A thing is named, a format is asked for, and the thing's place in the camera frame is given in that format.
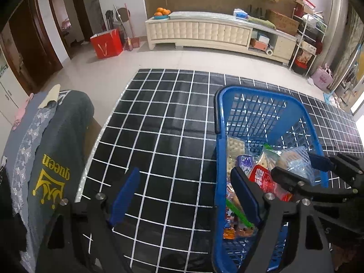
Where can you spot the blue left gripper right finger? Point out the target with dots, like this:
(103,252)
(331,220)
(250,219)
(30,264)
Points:
(245,191)

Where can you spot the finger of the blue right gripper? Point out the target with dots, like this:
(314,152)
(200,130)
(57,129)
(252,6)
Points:
(321,163)

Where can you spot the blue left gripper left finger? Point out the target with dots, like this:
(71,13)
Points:
(121,194)

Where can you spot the small red snack pouch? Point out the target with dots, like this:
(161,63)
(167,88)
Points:
(263,179)

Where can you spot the blue egg yolk pastry bag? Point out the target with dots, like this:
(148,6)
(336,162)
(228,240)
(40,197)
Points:
(231,218)

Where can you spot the blue striped biscuit bag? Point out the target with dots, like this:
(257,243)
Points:
(297,161)

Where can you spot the purple Doublemint gum box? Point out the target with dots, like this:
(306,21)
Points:
(246,163)

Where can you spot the green cracker pack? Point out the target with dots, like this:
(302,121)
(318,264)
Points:
(269,157)

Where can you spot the clear soda cracker pack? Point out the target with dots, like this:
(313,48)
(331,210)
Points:
(234,148)

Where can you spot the orange snack bar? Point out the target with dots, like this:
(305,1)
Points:
(239,231)

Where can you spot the black white checkered tablecloth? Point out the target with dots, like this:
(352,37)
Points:
(163,125)

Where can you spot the blue plastic basket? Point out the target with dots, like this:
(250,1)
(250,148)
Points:
(263,221)

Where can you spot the pink gift bag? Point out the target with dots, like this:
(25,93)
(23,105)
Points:
(322,77)

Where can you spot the grey queen print cloth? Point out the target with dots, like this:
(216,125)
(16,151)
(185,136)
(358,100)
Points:
(43,159)

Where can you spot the white metal shelf rack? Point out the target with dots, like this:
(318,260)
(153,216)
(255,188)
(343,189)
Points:
(310,35)

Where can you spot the cardboard box on cabinet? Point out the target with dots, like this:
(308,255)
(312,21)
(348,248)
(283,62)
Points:
(282,22)

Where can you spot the green folded cloth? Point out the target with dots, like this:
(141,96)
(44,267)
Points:
(263,22)

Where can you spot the brown wooden door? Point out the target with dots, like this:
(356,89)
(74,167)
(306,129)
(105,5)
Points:
(27,47)

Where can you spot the cream TV cabinet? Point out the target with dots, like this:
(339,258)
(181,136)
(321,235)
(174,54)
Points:
(221,32)

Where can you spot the blue tissue pack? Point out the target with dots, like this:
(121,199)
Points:
(241,14)

